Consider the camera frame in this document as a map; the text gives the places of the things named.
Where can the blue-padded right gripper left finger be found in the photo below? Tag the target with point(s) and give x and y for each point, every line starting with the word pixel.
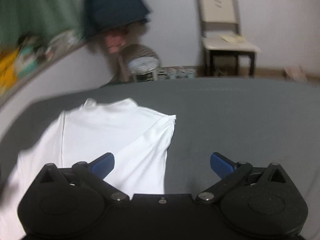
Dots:
pixel 93 175

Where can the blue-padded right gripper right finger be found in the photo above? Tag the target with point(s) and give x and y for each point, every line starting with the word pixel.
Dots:
pixel 231 175

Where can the white t-shirt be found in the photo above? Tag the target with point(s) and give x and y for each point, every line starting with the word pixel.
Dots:
pixel 138 137

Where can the dark grey bed sheet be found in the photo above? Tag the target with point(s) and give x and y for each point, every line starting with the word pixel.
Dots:
pixel 254 120

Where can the white curved headboard ledge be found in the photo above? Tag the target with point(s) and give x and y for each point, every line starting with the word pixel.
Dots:
pixel 85 67

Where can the woven laundry basket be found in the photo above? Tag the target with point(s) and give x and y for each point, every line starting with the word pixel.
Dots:
pixel 138 63

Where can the pink hanging cloth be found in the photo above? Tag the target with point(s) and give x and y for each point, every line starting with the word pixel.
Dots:
pixel 115 40

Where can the teal and white box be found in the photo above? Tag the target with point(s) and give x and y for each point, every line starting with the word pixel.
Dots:
pixel 26 61

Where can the yellowish cloth on chair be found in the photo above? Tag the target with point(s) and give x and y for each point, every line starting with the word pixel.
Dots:
pixel 233 38

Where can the clear plastic container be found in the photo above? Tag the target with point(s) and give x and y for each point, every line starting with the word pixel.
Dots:
pixel 63 41

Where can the yellow cardboard box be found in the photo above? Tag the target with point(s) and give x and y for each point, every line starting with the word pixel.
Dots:
pixel 8 76

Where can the cream dining chair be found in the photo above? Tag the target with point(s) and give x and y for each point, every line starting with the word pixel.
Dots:
pixel 222 17

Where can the dark teal hanging jacket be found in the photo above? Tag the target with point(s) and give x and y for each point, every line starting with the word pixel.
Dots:
pixel 104 15

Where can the green curtain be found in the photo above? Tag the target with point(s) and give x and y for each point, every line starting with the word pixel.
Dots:
pixel 44 18

